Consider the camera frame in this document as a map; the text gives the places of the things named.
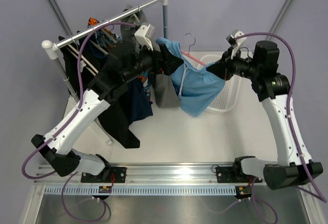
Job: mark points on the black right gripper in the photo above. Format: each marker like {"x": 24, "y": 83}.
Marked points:
{"x": 223, "y": 69}

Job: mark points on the white perforated basket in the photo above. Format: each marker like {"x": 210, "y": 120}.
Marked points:
{"x": 226, "y": 99}

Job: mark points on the silver clothes rack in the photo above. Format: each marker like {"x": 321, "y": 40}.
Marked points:
{"x": 52, "y": 48}

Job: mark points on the wooden hanger with patterned shorts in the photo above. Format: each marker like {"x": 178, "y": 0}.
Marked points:
{"x": 102, "y": 41}

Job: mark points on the navy blue garment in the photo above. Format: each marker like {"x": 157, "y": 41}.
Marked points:
{"x": 135, "y": 102}

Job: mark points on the pink clothes hanger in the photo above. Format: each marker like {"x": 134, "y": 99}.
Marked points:
{"x": 192, "y": 55}

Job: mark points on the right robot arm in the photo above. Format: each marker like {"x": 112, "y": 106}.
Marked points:
{"x": 294, "y": 166}

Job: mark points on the white slotted cable duct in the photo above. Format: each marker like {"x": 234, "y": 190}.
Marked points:
{"x": 142, "y": 190}

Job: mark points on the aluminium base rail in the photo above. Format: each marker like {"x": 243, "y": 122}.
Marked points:
{"x": 158, "y": 174}

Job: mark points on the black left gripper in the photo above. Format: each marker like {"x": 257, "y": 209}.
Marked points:
{"x": 163, "y": 62}

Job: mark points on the light blue shorts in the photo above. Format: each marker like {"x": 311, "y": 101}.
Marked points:
{"x": 196, "y": 88}

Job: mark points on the wooden hanger with black garment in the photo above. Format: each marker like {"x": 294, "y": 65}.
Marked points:
{"x": 89, "y": 67}

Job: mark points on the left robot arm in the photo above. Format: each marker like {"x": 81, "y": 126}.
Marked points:
{"x": 56, "y": 146}

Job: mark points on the patterned navy orange shorts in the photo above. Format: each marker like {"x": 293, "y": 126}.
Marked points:
{"x": 123, "y": 65}

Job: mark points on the grey knit shorts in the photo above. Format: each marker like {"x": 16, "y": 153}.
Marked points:
{"x": 164, "y": 92}

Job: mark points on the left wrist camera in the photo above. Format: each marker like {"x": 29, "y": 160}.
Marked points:
{"x": 144, "y": 34}

